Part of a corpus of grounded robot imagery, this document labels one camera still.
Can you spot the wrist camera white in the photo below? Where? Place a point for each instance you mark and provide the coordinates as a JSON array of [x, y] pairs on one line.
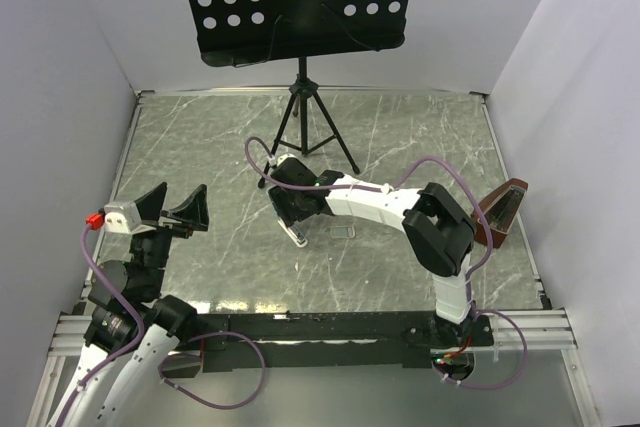
[[276, 161], [117, 218]]

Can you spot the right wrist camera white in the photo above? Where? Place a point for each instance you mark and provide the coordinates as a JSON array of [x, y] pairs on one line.
[[276, 161]]

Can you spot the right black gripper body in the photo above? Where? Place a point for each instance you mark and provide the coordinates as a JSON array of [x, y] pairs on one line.
[[288, 206]]

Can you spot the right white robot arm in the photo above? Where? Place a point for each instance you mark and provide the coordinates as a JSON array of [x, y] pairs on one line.
[[438, 230]]

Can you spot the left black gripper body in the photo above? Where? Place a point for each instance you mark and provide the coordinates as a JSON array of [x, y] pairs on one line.
[[151, 249]]

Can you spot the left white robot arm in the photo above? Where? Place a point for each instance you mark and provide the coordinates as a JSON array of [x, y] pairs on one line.
[[133, 326]]

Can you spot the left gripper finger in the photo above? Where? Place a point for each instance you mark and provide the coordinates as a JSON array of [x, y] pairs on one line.
[[193, 213], [150, 205]]

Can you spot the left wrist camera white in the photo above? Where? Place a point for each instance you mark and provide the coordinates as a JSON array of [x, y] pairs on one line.
[[117, 218]]

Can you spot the brown wooden metronome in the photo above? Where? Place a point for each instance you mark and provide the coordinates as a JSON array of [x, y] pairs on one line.
[[501, 206]]

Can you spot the light blue stapler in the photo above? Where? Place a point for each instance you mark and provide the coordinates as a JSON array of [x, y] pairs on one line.
[[294, 233]]

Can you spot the black perforated music stand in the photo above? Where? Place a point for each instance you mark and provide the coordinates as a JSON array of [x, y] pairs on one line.
[[243, 33]]

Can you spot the aluminium rail frame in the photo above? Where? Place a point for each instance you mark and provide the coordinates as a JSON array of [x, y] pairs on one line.
[[246, 264]]

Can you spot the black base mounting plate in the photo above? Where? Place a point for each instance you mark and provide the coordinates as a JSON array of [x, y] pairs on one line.
[[406, 338]]

